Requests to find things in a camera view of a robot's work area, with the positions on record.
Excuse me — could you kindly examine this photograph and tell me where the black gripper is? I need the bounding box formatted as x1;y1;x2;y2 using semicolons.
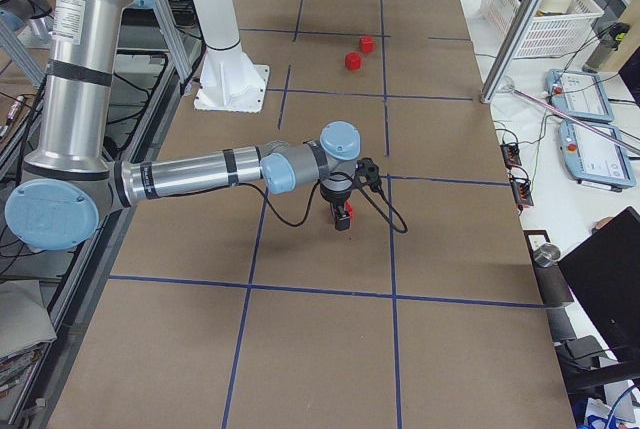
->
320;174;353;231

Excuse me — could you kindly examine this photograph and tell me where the red block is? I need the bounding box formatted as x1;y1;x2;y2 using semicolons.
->
344;201;354;219
344;52;362;71
358;35;376;54

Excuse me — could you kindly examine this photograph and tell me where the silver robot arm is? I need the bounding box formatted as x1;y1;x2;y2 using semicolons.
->
4;0;361;250

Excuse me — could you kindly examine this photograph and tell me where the lower teach pendant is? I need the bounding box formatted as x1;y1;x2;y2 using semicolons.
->
558;121;636;191

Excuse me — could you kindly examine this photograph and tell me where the teach pendant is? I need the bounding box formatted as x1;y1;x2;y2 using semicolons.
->
546;69;614;123
558;121;636;191

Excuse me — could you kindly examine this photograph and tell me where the black laptop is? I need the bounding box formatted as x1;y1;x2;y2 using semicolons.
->
559;206;639;362

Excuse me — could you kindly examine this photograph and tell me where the upper teach pendant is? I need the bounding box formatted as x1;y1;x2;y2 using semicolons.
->
546;69;614;123

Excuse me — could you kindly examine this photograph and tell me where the white plastic basket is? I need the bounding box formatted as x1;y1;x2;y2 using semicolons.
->
480;0;603;59

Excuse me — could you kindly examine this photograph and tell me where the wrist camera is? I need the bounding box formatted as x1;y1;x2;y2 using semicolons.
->
356;157;382;193

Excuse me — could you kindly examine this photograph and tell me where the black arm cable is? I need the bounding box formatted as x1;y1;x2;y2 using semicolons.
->
234;168;409;235

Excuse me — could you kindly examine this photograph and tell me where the aluminium frame post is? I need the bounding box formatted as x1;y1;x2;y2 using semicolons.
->
480;0;542;104

